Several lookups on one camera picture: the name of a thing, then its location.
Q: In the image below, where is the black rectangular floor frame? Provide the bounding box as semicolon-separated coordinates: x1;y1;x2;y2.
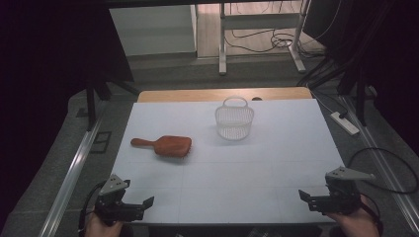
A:
89;130;113;155

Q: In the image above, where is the dark curtain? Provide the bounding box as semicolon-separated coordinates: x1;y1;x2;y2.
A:
0;0;134;228
302;0;419;156

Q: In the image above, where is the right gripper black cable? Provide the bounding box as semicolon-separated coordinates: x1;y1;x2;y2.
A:
359;194;384;237

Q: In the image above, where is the black looped floor cable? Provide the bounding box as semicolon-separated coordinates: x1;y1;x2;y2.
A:
347;146;419;196

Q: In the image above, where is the person's left hand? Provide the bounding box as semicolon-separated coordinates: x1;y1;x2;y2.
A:
84;211;125;237

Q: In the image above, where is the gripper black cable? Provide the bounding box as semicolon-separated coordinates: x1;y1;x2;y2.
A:
359;194;384;237
78;181;107;235

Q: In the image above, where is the metal floor rail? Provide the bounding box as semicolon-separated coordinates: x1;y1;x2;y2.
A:
339;95;419;235
39;118;103;237

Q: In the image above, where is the brown wooden hairbrush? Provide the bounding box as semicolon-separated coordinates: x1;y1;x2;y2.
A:
130;135;193;158

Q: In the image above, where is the tangle of floor cables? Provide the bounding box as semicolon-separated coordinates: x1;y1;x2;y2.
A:
224;28;325;59

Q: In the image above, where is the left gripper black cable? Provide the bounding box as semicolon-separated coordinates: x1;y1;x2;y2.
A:
78;181;107;235

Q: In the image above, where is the person's right hand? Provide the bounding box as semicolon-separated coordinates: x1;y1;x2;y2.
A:
325;197;379;237

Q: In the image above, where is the white plastic mesh basket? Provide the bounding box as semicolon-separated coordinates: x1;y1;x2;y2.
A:
214;96;255;141

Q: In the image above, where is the white power strip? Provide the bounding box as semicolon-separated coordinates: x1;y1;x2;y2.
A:
330;112;361;136

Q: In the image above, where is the white table cover sheet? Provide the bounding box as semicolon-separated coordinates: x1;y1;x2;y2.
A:
98;98;345;225

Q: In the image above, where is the black metal stand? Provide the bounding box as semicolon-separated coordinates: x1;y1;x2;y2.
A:
83;78;141;132
297;55;378;127

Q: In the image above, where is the white desk frame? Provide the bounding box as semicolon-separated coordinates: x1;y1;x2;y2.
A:
218;0;312;76

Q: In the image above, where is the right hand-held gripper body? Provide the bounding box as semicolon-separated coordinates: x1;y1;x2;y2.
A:
324;166;376;215

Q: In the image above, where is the white cabinet panel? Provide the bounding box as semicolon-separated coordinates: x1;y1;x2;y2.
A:
109;4;198;57

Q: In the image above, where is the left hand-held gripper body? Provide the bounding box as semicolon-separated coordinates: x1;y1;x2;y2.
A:
94;174;133;227

